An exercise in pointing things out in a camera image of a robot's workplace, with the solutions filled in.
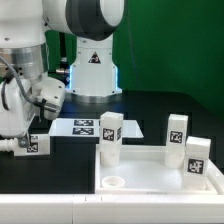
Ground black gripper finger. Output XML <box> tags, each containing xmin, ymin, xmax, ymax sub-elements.
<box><xmin>18</xmin><ymin>133</ymin><xmax>31</xmax><ymax>148</ymax></box>

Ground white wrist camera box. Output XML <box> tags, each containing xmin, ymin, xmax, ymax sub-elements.
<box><xmin>32</xmin><ymin>77</ymin><xmax>66</xmax><ymax>120</ymax></box>

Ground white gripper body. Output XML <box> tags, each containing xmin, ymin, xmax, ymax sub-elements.
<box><xmin>0</xmin><ymin>80</ymin><xmax>35</xmax><ymax>138</ymax></box>

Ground white square tabletop tray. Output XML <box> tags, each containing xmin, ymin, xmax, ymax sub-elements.
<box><xmin>95</xmin><ymin>145</ymin><xmax>224</xmax><ymax>195</ymax></box>

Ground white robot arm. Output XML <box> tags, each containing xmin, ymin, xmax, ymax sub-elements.
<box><xmin>0</xmin><ymin>0</ymin><xmax>125</xmax><ymax>150</ymax></box>

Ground white sheet with tags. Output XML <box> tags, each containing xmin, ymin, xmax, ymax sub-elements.
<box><xmin>49</xmin><ymin>118</ymin><xmax>143</xmax><ymax>138</ymax></box>

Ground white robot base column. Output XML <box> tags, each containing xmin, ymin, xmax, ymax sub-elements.
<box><xmin>67</xmin><ymin>36</ymin><xmax>122</xmax><ymax>103</ymax></box>

